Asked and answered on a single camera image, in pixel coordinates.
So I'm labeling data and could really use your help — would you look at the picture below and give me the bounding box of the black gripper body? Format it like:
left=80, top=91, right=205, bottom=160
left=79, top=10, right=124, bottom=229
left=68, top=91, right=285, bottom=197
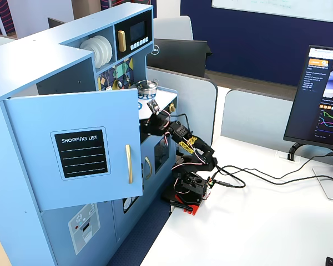
left=149, top=112, right=171, bottom=136

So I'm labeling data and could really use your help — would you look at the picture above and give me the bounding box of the steel pot with lid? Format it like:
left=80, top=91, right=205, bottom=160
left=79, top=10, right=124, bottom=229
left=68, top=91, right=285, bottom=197
left=135, top=78, right=160, bottom=96

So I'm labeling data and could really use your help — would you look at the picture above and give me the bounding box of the grey desk divider panel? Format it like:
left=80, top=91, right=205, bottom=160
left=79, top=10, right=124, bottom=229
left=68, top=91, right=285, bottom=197
left=146, top=66, right=219, bottom=152
left=220, top=88, right=333, bottom=161

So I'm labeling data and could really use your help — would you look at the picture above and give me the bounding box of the hanging metal ladle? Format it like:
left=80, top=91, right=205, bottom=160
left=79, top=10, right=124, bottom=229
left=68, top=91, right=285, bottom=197
left=112, top=66, right=124, bottom=90

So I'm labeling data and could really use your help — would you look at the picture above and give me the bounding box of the black dell monitor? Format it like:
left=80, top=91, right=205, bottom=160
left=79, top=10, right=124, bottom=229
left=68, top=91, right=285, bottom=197
left=146, top=38, right=213, bottom=79

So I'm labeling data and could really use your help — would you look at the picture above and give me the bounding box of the white toy plate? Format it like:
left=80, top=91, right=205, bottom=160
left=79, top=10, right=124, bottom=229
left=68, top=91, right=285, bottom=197
left=99, top=35, right=114, bottom=63
left=93, top=35, right=109, bottom=67
left=79, top=37, right=102, bottom=69

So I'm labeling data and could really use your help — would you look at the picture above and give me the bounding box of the red and black base clamp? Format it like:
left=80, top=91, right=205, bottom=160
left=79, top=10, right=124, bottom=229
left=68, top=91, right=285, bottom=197
left=162, top=192, right=202, bottom=217

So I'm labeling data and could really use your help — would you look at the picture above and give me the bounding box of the black toy microwave door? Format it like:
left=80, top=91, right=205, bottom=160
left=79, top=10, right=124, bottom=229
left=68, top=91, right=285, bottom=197
left=114, top=11, right=153, bottom=61

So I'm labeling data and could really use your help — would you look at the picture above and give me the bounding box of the grey office chair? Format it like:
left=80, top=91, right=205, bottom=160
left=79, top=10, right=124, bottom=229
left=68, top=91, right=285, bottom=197
left=153, top=15, right=194, bottom=42

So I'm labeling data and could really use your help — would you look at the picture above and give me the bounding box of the open blue cabinet door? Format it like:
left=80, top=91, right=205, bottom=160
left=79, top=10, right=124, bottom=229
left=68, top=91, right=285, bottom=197
left=3, top=88, right=144, bottom=212

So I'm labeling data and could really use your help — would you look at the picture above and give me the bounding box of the blue toy kitchen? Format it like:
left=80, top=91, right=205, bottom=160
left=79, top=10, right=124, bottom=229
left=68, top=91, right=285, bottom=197
left=0, top=2, right=179, bottom=266

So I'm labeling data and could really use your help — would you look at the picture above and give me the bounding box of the dark partition panel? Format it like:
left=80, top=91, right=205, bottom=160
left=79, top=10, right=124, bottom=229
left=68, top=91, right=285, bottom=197
left=47, top=17, right=67, bottom=29

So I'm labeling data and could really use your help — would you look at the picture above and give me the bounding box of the computer monitor showing graphs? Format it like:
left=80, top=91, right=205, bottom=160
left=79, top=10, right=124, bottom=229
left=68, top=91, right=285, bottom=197
left=282, top=45, right=333, bottom=153

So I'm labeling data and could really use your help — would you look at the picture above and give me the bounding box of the white whiteboard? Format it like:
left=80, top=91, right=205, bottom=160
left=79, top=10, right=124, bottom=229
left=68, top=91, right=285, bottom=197
left=211, top=0, right=333, bottom=24

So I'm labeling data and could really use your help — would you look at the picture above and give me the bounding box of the silver monitor stand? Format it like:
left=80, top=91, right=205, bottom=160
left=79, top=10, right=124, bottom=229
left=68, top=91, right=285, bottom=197
left=312, top=151, right=333, bottom=202

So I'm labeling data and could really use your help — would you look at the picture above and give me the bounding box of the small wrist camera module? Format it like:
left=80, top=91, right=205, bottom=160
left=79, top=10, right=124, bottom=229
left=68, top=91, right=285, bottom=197
left=147, top=99, right=160, bottom=115

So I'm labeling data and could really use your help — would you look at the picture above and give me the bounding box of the gold dishwasher door handle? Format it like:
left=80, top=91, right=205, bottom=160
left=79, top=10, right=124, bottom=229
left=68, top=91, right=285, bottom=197
left=144, top=156, right=153, bottom=181

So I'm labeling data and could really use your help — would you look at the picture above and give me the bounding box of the gold fridge door handle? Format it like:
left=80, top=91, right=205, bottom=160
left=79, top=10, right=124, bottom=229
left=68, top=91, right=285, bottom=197
left=125, top=144, right=134, bottom=185

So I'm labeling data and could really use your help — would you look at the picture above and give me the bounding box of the black power cable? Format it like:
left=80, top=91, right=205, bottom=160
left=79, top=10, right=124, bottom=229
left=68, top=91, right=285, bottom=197
left=210, top=165, right=333, bottom=190

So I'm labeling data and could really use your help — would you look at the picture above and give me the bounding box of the gold microwave handle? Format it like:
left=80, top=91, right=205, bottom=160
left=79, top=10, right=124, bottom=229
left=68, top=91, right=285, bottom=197
left=117, top=30, right=128, bottom=53

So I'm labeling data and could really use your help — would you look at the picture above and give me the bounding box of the black curved cable holder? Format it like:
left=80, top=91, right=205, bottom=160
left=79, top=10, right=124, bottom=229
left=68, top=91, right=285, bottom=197
left=287, top=141, right=304, bottom=162

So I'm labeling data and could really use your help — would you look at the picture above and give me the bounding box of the black cable with usb plug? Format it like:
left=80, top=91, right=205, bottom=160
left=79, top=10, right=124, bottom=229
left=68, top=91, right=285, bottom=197
left=210, top=151, right=333, bottom=184

